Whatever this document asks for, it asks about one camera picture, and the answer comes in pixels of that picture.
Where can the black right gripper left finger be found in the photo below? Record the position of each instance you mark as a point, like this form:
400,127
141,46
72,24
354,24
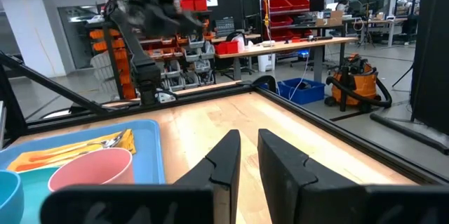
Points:
224,161

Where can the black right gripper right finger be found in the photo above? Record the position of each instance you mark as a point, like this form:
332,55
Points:
280,175

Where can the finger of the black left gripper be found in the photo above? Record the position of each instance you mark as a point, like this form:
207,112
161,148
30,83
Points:
191,22

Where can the pink cup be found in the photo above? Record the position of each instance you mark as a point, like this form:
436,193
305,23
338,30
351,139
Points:
94,168

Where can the yellow cloth napkin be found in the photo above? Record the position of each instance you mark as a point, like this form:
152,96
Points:
70,152

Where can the green plate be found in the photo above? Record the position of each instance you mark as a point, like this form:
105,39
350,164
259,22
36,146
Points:
35,189

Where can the blue bowl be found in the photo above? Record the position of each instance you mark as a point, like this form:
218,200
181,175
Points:
8,196

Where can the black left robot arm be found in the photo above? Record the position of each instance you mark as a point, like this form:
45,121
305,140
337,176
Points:
133,48

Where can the blue plastic tray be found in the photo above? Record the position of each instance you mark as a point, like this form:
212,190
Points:
151,153

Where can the red storage bin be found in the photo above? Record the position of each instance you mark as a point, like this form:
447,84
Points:
193,4
226,47

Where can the grey parts bin rack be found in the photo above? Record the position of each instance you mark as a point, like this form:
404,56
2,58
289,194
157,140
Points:
193,62

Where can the black office chair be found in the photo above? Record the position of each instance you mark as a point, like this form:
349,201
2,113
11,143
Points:
233,38

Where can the orange parts bin rack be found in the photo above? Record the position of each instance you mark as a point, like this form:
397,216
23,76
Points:
121,62

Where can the blue storage bin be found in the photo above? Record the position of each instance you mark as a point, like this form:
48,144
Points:
308,94

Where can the white plastic container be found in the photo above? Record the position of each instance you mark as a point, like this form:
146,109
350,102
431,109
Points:
266,62

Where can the wooden workbench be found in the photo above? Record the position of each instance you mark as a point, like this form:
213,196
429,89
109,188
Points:
280,46

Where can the metal rack with red bins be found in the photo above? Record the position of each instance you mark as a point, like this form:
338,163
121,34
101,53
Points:
287,6

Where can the orange shop vacuum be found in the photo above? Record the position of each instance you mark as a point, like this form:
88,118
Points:
363,85

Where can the black computer monitor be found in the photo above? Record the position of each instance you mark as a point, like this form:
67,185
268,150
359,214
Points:
316,3

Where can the black vacuum tube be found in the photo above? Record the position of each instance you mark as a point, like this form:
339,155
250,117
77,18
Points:
410,133

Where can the cardboard box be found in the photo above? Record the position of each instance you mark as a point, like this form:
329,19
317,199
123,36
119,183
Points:
329,18

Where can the black partition screen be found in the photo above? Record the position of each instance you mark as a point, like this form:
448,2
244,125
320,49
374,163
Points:
431,48

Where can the black cell frame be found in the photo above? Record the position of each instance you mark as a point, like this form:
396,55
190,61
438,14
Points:
377,6

